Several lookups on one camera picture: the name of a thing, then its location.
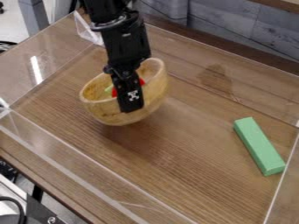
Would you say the green rectangular block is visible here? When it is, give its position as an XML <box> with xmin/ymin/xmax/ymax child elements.
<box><xmin>234</xmin><ymin>117</ymin><xmax>286</xmax><ymax>176</ymax></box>

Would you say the clear acrylic corner bracket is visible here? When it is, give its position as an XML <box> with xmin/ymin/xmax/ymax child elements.
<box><xmin>73</xmin><ymin>10</ymin><xmax>104</xmax><ymax>46</ymax></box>

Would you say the black cable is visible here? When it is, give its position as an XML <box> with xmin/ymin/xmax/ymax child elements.
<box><xmin>0</xmin><ymin>195</ymin><xmax>27</xmax><ymax>224</ymax></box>

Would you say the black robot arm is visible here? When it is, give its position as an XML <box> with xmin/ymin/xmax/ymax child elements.
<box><xmin>83</xmin><ymin>0</ymin><xmax>151</xmax><ymax>113</ymax></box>

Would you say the clear acrylic tray wall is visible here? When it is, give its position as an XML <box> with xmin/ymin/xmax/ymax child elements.
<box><xmin>0</xmin><ymin>17</ymin><xmax>299</xmax><ymax>224</ymax></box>

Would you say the red felt strawberry toy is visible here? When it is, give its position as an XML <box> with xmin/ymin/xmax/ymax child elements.
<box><xmin>111</xmin><ymin>78</ymin><xmax>145</xmax><ymax>97</ymax></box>

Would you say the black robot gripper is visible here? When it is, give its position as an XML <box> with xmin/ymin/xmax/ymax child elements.
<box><xmin>92</xmin><ymin>11</ymin><xmax>151</xmax><ymax>113</ymax></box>

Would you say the light wooden bowl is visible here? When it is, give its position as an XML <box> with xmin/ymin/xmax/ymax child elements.
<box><xmin>79</xmin><ymin>57</ymin><xmax>169</xmax><ymax>127</ymax></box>

